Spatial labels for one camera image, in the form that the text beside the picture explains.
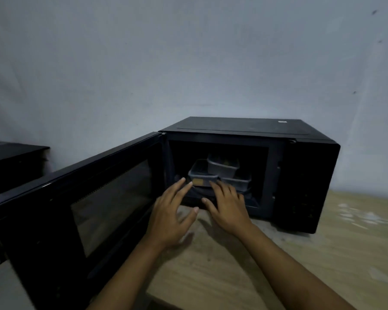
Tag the person's left hand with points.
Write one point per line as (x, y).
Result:
(166, 219)

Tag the person's right hand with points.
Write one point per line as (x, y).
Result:
(231, 213)

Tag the person's left thumb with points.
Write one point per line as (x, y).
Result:
(190, 215)

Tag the person's right thumb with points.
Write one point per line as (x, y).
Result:
(210, 207)

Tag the person's right middle finger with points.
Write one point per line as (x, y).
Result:
(225, 190)

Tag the person's right little finger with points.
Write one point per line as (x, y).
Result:
(242, 200)

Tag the person's right forearm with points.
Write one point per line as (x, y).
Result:
(287, 274)

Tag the person's left forearm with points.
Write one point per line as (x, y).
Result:
(129, 280)

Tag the clear plastic food container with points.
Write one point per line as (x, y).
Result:
(237, 183)
(199, 173)
(221, 169)

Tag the black microwave oven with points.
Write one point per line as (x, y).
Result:
(304, 177)

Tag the black microwave door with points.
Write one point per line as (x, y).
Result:
(51, 222)

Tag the black appliance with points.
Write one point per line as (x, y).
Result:
(13, 164)

